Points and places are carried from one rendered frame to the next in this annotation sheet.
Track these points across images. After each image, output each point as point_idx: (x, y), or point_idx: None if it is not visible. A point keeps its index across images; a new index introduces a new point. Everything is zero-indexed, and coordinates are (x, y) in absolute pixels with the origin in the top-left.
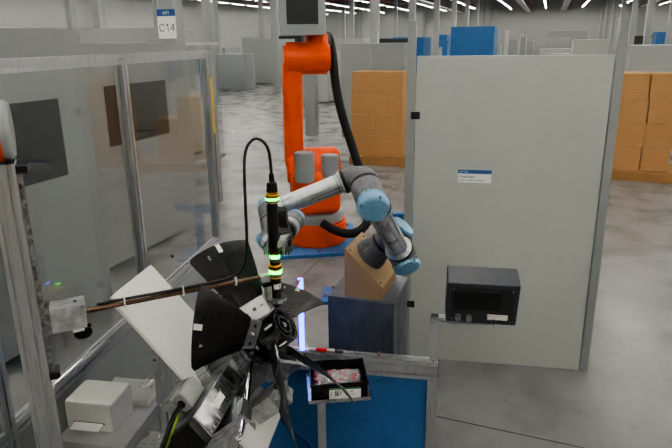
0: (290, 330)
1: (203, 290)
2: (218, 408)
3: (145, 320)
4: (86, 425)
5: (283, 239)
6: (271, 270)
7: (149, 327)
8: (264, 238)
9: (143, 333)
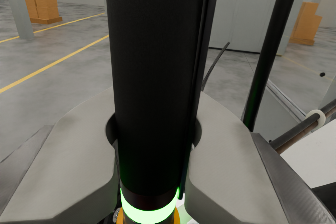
0: (105, 222)
1: (224, 48)
2: None
3: (335, 143)
4: None
5: (83, 109)
6: None
7: (321, 147)
8: (222, 116)
9: (309, 135)
